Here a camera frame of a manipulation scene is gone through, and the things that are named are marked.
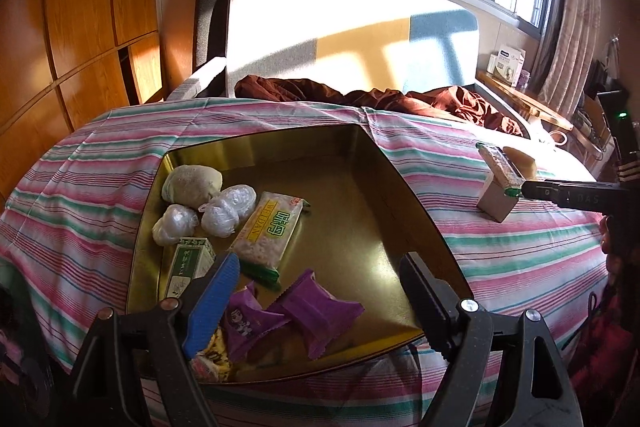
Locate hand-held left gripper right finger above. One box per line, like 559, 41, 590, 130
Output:
399, 251, 582, 427

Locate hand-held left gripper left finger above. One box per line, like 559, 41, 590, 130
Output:
70, 251, 242, 427

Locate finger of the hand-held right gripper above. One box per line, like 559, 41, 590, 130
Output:
541, 178, 609, 191
520, 183, 627, 212

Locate purple snack packet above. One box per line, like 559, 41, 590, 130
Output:
222, 282, 292, 364
265, 269, 367, 361

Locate green and white carton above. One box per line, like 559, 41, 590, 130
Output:
165, 237, 217, 301

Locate green-edged rice cracker packet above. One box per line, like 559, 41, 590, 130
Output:
476, 143, 526, 199

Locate white rice cracker packet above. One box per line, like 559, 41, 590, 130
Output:
228, 191, 307, 292

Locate gold tin box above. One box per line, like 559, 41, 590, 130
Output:
125, 123, 474, 386

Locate person's right hand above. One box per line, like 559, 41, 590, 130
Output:
599, 215, 622, 259

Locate cluttered desk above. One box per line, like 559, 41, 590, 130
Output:
574, 57, 618, 160

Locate yellow cake slice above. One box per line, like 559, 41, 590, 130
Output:
502, 146, 541, 181

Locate yellow patterned snack packet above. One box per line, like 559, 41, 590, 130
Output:
189, 327, 237, 384

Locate plain cardboard box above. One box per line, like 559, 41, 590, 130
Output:
476, 174, 519, 224

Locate white plastic bag bundle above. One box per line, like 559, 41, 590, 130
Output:
151, 204, 199, 246
199, 183, 257, 236

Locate wooden bedside shelf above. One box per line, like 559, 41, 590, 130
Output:
475, 72, 574, 134

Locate white product box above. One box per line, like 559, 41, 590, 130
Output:
486, 47, 527, 88

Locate floral pink curtain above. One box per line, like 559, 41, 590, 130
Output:
536, 0, 602, 118

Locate pink quilted cloth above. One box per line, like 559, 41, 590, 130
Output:
569, 277, 640, 394

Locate brown blanket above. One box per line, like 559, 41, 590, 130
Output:
234, 74, 524, 138

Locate padded bed headboard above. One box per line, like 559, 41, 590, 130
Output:
224, 0, 482, 102

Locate wooden wardrobe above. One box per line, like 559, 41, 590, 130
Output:
0, 0, 167, 210

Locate black cable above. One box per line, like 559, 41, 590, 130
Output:
586, 291, 603, 325

